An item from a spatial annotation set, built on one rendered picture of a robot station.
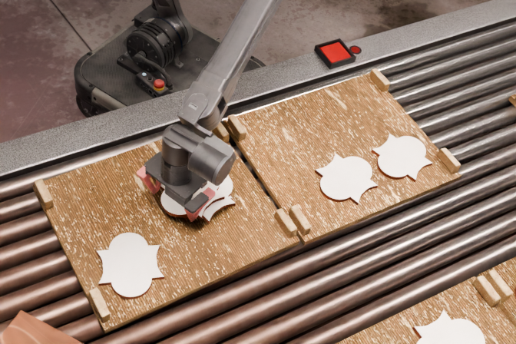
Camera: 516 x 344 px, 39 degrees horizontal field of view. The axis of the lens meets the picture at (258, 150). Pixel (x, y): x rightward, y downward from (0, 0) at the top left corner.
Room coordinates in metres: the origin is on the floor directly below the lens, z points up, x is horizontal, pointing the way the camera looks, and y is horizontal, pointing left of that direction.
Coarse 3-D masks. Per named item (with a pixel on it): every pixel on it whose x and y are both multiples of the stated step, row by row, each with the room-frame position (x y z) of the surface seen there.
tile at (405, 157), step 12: (384, 144) 1.09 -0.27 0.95; (396, 144) 1.09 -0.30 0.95; (408, 144) 1.10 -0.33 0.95; (420, 144) 1.11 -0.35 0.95; (384, 156) 1.05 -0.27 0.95; (396, 156) 1.06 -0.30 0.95; (408, 156) 1.07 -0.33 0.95; (420, 156) 1.07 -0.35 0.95; (384, 168) 1.02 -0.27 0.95; (396, 168) 1.03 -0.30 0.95; (408, 168) 1.03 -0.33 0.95; (420, 168) 1.04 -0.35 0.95
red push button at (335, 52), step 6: (324, 48) 1.38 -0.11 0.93; (330, 48) 1.39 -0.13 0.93; (336, 48) 1.39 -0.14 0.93; (342, 48) 1.40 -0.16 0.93; (330, 54) 1.37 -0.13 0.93; (336, 54) 1.37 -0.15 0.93; (342, 54) 1.38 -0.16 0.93; (348, 54) 1.38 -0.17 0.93; (330, 60) 1.35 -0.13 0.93; (336, 60) 1.35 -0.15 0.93
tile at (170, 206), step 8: (208, 184) 0.86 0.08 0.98; (216, 192) 0.85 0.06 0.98; (160, 200) 0.80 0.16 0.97; (168, 200) 0.80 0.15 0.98; (216, 200) 0.83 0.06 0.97; (168, 208) 0.79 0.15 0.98; (176, 208) 0.79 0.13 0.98; (176, 216) 0.78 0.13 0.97; (184, 216) 0.78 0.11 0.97; (200, 216) 0.78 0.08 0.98
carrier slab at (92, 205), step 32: (128, 160) 0.91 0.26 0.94; (64, 192) 0.80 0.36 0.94; (96, 192) 0.82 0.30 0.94; (128, 192) 0.83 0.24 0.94; (160, 192) 0.85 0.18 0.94; (256, 192) 0.90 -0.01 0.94; (64, 224) 0.73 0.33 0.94; (96, 224) 0.74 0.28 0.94; (128, 224) 0.76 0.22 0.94; (160, 224) 0.77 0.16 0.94; (192, 224) 0.79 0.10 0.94; (224, 224) 0.80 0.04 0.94; (256, 224) 0.82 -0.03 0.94; (96, 256) 0.68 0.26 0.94; (160, 256) 0.70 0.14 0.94; (192, 256) 0.72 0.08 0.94; (224, 256) 0.73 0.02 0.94; (256, 256) 0.74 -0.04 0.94; (160, 288) 0.64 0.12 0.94; (192, 288) 0.65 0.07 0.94; (128, 320) 0.57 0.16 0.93
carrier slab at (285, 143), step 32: (320, 96) 1.21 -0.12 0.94; (352, 96) 1.23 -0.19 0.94; (384, 96) 1.25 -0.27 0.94; (256, 128) 1.07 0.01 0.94; (288, 128) 1.09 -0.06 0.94; (320, 128) 1.11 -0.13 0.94; (352, 128) 1.13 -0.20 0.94; (384, 128) 1.15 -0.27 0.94; (416, 128) 1.17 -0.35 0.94; (256, 160) 0.98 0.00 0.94; (288, 160) 1.00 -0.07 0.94; (320, 160) 1.01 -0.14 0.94; (288, 192) 0.91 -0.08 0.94; (320, 192) 0.93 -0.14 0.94; (384, 192) 0.96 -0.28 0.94; (416, 192) 0.98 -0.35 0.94; (320, 224) 0.85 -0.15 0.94; (352, 224) 0.87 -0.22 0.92
